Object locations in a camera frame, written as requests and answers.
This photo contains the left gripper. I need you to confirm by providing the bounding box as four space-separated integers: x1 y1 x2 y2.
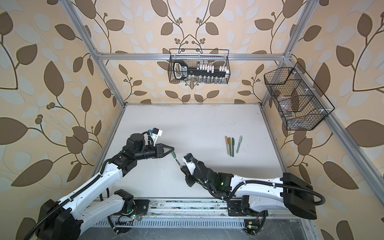
134 143 175 162

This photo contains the dark green pen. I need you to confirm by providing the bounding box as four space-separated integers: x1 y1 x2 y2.
236 136 243 154
231 138 235 157

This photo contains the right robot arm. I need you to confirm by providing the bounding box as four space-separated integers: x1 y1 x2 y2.
180 158 326 220

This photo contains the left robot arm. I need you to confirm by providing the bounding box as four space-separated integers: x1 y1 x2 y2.
24 129 174 240

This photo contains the black socket tool set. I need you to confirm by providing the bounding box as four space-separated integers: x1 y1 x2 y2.
169 60 231 80

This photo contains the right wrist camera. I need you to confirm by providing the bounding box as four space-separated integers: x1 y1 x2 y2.
183 153 196 175

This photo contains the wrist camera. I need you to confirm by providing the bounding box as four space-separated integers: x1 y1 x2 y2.
183 153 196 175
149 128 163 145

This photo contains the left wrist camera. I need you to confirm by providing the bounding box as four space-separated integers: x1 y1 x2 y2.
149 128 163 145

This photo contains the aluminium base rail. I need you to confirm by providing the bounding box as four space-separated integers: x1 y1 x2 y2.
64 197 313 220

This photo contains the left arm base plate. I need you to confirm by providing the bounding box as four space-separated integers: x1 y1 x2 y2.
113 199 150 217

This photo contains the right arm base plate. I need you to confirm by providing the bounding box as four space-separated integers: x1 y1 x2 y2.
227 200 269 218

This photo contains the back wire basket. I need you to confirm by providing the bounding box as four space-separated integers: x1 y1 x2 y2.
168 48 231 85

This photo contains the side wire basket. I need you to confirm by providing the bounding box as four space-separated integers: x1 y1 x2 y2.
264 63 335 131

